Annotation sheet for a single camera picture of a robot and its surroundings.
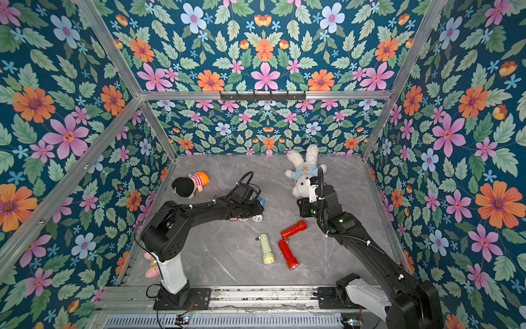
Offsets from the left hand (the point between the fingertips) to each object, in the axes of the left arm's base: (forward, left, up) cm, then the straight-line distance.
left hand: (264, 207), depth 95 cm
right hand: (-6, -16, +16) cm, 23 cm away
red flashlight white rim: (-4, +4, -1) cm, 6 cm away
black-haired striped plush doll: (+17, +41, -3) cm, 44 cm away
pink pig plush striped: (-24, +43, +2) cm, 50 cm away
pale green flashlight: (-4, +10, -2) cm, 11 cm away
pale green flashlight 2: (-23, -1, 0) cm, 23 cm away
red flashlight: (-11, -16, +1) cm, 19 cm away
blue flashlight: (+4, +1, 0) cm, 4 cm away
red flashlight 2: (-25, -10, 0) cm, 27 cm away
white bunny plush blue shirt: (+18, -21, +5) cm, 28 cm away
